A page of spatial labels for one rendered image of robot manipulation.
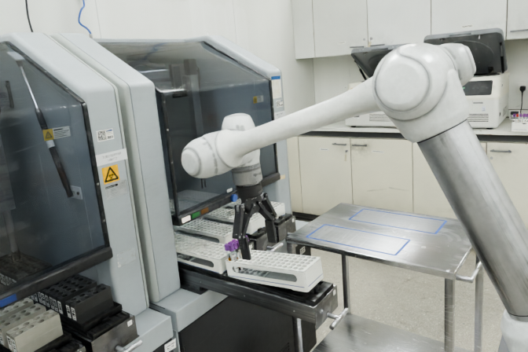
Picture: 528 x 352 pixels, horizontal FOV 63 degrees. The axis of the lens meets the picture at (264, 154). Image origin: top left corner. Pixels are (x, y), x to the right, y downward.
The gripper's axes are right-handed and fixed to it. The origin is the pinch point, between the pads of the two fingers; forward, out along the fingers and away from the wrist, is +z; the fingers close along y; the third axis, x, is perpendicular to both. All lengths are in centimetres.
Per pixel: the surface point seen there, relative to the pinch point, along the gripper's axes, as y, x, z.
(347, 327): 60, 8, 63
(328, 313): -0.2, -20.8, 18.1
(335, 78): 292, 111, -49
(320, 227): 42.0, 2.6, 9.0
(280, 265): -2.9, -8.9, 3.7
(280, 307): -6.8, -9.3, 14.9
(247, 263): -4.7, 1.8, 3.6
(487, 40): 253, -31, -57
